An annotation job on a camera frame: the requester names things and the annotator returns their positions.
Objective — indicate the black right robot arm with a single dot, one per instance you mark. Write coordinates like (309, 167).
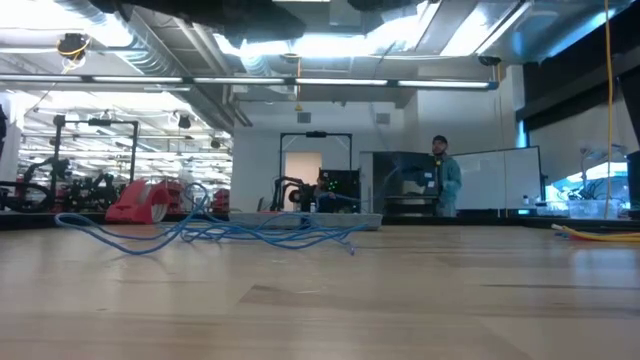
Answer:
(634, 110)

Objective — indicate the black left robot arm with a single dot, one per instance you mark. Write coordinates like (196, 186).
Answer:
(165, 6)

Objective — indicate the long ceiling light bar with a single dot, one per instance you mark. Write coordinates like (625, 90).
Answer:
(340, 82)

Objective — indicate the black ceiling spotlight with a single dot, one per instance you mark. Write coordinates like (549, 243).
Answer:
(184, 122)

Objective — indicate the dark metal cabinet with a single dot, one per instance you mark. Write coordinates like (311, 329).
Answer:
(385, 175)

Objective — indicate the person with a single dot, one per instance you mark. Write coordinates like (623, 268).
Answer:
(447, 180)

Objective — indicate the white whiteboard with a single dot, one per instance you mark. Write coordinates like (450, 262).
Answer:
(500, 180)

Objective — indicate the red tape dispenser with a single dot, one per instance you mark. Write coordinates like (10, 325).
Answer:
(130, 205)

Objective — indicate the clear plastic bin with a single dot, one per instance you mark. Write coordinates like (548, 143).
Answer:
(595, 210)

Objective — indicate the black ceiling camera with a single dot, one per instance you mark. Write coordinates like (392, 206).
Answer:
(490, 61)

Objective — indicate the black robot rig frame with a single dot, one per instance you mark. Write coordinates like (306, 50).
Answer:
(345, 185)
(133, 150)

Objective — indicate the black aluminium table frame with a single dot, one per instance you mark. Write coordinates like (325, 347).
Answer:
(500, 221)

